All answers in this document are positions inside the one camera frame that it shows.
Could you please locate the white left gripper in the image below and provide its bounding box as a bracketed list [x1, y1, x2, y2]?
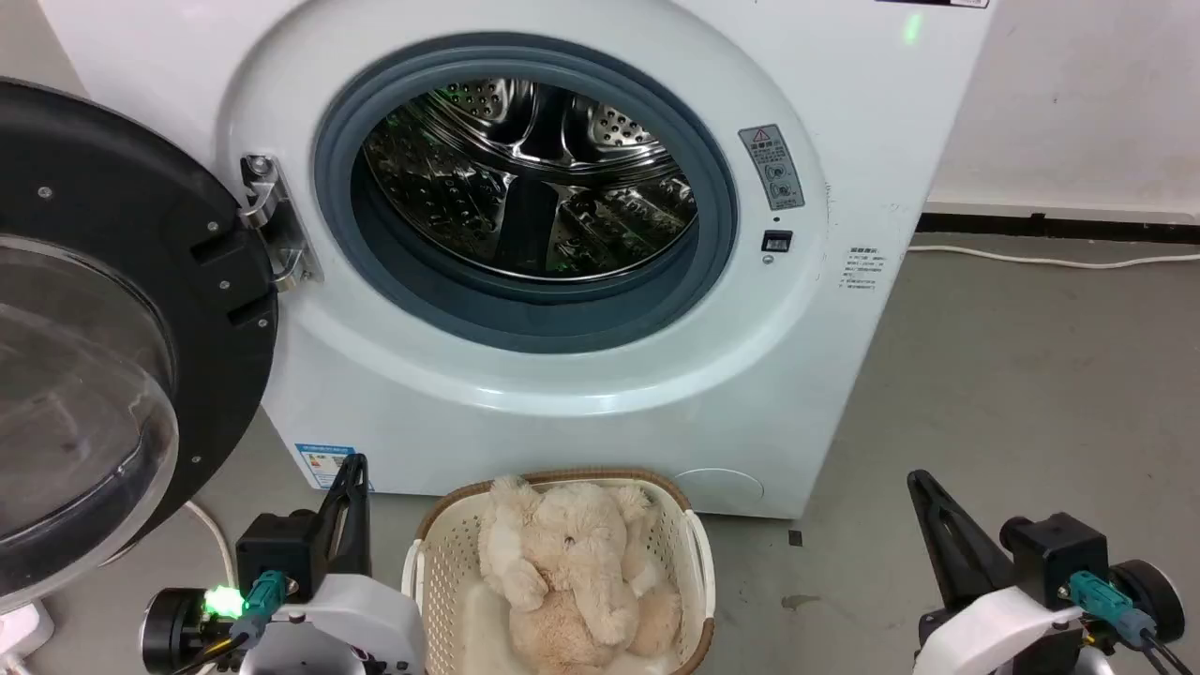
[240, 454, 428, 675]

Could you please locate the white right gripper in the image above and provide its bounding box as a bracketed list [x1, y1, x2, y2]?
[906, 469, 1088, 675]

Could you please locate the white front-load washing machine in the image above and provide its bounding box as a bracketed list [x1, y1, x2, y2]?
[37, 0, 997, 521]

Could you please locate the blue energy label sticker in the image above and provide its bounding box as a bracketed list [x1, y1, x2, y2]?
[294, 442, 374, 492]

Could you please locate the cream plastic laundry basket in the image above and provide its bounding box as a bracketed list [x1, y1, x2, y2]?
[401, 469, 717, 675]

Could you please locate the cream plush elephant toy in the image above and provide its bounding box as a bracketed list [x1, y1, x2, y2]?
[477, 475, 660, 650]

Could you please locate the round white filter cover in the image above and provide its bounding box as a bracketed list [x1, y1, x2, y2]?
[671, 468, 765, 515]

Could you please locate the cream plush teddy bear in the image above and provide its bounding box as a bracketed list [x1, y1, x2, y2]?
[509, 579, 684, 675]

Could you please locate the grey rubber door gasket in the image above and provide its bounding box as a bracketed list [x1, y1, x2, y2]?
[312, 33, 740, 355]

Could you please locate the small printed text label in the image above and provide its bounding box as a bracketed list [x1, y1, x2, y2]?
[838, 246, 880, 292]

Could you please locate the metal door hinge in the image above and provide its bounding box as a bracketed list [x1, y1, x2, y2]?
[239, 154, 324, 293]

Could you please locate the black round washer door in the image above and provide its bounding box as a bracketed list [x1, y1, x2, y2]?
[0, 79, 279, 615]

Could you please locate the steel washer drum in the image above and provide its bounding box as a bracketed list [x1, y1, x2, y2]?
[361, 79, 699, 282]

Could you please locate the grey warning sticker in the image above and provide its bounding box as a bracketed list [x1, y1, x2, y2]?
[738, 124, 806, 213]

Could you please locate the white power cable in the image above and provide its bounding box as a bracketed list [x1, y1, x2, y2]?
[184, 501, 237, 586]

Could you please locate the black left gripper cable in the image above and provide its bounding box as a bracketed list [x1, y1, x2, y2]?
[169, 630, 252, 675]

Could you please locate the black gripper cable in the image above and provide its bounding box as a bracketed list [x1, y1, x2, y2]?
[1130, 623, 1200, 675]
[169, 630, 252, 675]

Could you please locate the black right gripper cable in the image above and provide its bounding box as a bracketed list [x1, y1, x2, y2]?
[1130, 623, 1200, 675]

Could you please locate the white floor cable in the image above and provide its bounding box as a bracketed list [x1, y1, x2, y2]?
[907, 244, 1200, 271]

